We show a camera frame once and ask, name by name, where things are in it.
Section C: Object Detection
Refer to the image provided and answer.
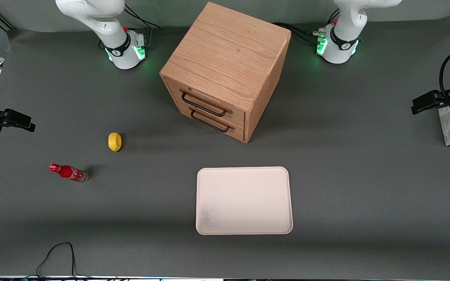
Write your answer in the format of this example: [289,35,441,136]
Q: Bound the beige plastic tray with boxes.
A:
[196,167,293,235]

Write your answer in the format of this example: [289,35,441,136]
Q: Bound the red cola bottle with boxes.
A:
[49,164,89,183]

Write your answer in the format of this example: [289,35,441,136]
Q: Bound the yellow lemon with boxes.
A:
[108,132,122,152]

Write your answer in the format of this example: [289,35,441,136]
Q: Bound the wooden drawer front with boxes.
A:
[172,100,245,142]
[164,77,246,128]

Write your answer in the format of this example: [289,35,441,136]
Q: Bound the wooden drawer cabinet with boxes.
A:
[159,2,292,144]

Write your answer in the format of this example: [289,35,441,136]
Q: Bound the thin black table cable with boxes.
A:
[36,242,93,280]

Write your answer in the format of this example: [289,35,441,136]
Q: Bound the black left arm base cables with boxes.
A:
[273,22,325,44]

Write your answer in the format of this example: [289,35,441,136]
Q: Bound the black right arm base cable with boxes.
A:
[125,5,161,48]

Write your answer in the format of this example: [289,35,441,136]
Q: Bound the black drawer handle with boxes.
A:
[190,109,230,133]
[181,91,228,117]

